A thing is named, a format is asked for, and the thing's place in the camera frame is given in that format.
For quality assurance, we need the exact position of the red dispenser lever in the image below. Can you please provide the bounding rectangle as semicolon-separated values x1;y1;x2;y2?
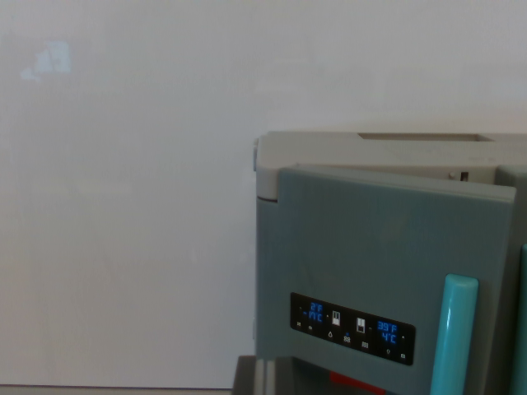
328;369;389;395

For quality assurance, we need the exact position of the turquoise handle on plain door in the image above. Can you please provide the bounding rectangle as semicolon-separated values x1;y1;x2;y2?
509;242;527;395

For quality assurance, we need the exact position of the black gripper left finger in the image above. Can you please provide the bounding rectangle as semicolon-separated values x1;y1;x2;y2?
231;355;258;395

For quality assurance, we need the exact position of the black temperature display panel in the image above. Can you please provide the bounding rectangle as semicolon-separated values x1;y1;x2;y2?
289;291;417;367

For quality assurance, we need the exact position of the plain grey fridge door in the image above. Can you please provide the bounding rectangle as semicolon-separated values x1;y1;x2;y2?
495;163;527;395

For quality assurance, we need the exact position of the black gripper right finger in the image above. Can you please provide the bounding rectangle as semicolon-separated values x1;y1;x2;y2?
273;355;295;395

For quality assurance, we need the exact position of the turquoise handle on dispenser door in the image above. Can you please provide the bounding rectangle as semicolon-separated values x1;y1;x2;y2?
429;273;480;395

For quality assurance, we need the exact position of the grey fridge door with dispenser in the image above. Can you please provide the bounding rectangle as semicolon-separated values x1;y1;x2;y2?
254;163;518;395

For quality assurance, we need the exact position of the beige toy fridge body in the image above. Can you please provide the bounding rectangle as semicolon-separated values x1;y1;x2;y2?
251;130;527;202

